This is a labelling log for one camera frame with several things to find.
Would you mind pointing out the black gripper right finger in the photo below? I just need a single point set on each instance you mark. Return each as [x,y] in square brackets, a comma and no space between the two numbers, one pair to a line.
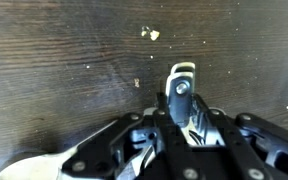
[237,140]

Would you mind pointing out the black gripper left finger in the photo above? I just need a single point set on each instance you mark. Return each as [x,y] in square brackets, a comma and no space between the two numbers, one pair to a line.
[170,146]

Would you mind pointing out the small steel measuring cup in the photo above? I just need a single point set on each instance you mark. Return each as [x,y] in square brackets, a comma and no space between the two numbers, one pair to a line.
[180,100]

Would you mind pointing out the small tan crumb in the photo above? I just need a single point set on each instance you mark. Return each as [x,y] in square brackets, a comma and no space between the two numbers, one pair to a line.
[136,82]

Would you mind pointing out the yellow food crumb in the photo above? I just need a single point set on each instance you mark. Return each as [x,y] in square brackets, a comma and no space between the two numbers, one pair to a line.
[154,34]

